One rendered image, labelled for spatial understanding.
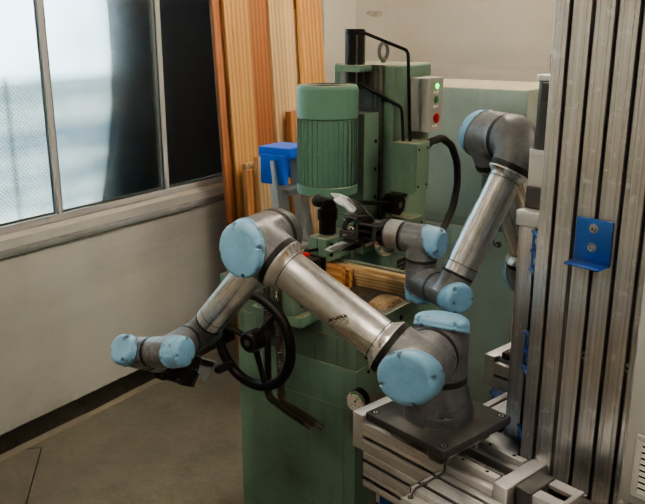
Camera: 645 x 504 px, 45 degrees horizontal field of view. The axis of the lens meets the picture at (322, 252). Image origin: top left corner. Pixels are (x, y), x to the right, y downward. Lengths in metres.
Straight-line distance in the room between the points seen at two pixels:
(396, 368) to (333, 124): 0.88
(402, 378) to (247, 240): 0.41
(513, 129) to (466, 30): 2.78
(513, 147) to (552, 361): 0.49
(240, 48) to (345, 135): 1.69
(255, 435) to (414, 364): 1.13
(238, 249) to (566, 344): 0.68
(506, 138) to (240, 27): 2.19
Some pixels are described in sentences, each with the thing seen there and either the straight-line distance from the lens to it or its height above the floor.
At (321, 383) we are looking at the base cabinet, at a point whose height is 0.64.
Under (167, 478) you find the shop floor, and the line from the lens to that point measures 3.08.
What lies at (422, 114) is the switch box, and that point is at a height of 1.37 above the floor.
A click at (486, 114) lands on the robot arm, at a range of 1.93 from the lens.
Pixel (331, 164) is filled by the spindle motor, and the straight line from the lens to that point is 2.17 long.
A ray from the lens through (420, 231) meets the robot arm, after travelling 1.87.
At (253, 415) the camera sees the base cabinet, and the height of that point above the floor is 0.46.
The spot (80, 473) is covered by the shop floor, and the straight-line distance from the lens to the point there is 3.19.
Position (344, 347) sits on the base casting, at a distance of 2.16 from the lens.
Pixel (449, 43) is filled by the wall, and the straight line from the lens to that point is 4.63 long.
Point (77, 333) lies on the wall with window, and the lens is 3.44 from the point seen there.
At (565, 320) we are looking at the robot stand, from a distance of 1.62.
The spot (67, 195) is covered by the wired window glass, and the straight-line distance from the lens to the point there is 3.38.
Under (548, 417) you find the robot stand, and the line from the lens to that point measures 1.71.
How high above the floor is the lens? 1.62
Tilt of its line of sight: 16 degrees down
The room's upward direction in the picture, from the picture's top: straight up
